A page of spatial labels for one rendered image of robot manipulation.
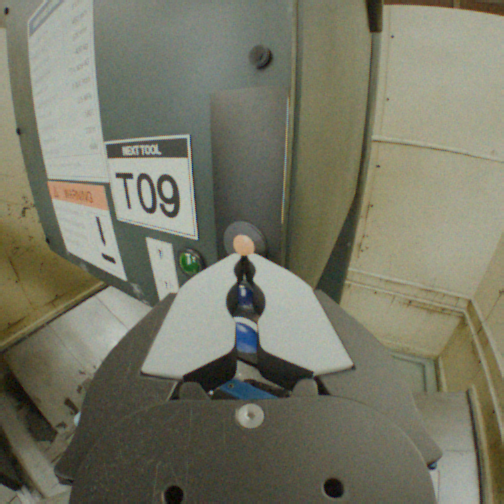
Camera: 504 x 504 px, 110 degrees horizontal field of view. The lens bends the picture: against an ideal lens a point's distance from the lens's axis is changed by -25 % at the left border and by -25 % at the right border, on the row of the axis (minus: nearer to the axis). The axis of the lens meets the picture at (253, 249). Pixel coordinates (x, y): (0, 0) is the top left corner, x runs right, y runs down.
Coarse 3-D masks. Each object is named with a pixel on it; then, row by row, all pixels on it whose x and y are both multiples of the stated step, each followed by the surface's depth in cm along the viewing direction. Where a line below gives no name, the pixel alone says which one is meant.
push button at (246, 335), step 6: (240, 324) 17; (246, 324) 17; (240, 330) 17; (246, 330) 17; (252, 330) 17; (240, 336) 18; (246, 336) 17; (252, 336) 17; (240, 342) 18; (246, 342) 17; (252, 342) 17; (240, 348) 18; (246, 348) 18; (252, 348) 18
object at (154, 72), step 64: (128, 0) 11; (192, 0) 10; (256, 0) 9; (320, 0) 9; (128, 64) 13; (192, 64) 11; (256, 64) 10; (320, 64) 11; (128, 128) 16; (192, 128) 13; (320, 128) 14; (320, 192) 18; (64, 256) 33; (128, 256) 22; (320, 256) 25
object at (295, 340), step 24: (264, 264) 12; (264, 288) 10; (288, 288) 10; (264, 312) 9; (288, 312) 9; (312, 312) 9; (264, 336) 7; (288, 336) 7; (312, 336) 7; (336, 336) 7; (264, 360) 7; (288, 360) 7; (312, 360) 7; (336, 360) 7; (288, 384) 7
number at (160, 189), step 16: (144, 176) 17; (160, 176) 16; (176, 176) 15; (144, 192) 17; (160, 192) 16; (176, 192) 16; (144, 208) 18; (160, 208) 17; (176, 208) 16; (176, 224) 17
